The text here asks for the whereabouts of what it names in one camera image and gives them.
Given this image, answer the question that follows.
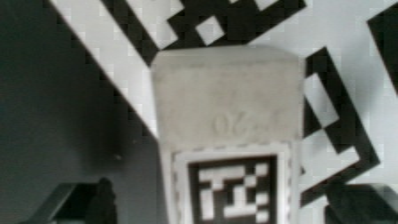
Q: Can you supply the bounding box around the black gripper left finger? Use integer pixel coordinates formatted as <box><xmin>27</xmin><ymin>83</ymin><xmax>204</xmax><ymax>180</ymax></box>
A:
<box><xmin>23</xmin><ymin>178</ymin><xmax>115</xmax><ymax>224</ymax></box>

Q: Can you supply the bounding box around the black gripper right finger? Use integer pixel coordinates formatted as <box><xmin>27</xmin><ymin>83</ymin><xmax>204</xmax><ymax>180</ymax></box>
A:
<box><xmin>323</xmin><ymin>184</ymin><xmax>398</xmax><ymax>224</ymax></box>

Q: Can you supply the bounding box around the white leg with tag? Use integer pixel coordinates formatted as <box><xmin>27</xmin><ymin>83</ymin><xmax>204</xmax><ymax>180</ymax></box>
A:
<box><xmin>151</xmin><ymin>46</ymin><xmax>304</xmax><ymax>224</ymax></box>

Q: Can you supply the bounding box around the white marker sheet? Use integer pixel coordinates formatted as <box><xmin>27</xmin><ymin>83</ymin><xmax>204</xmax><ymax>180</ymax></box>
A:
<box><xmin>50</xmin><ymin>0</ymin><xmax>398</xmax><ymax>203</ymax></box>

